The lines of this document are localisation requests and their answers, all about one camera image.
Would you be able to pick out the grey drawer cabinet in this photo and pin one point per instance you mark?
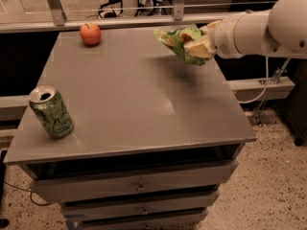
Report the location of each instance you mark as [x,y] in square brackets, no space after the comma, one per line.
[141,115]

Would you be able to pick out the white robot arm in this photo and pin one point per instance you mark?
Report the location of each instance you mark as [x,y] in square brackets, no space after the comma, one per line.
[280,32]

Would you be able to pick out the green soda can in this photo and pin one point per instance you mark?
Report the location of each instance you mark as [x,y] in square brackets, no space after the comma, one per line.
[48,105]

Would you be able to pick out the drawer knob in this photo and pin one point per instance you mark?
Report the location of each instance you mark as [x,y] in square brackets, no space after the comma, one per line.
[141,188]
[144,212]

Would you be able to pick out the red apple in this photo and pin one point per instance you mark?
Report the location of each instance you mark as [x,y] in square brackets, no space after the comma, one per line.
[90,34]

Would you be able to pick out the top drawer knob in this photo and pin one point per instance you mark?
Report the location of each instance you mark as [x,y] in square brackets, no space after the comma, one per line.
[141,188]

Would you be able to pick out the metal railing frame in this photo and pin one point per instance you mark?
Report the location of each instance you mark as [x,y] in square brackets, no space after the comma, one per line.
[43,15]

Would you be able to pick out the middle drawer knob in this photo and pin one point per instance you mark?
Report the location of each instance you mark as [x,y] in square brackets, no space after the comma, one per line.
[144,212]

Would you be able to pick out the green rice chip bag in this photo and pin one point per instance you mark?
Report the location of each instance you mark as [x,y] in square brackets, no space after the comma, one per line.
[175,41]

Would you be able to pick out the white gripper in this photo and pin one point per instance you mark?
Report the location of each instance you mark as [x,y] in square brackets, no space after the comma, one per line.
[224,39]

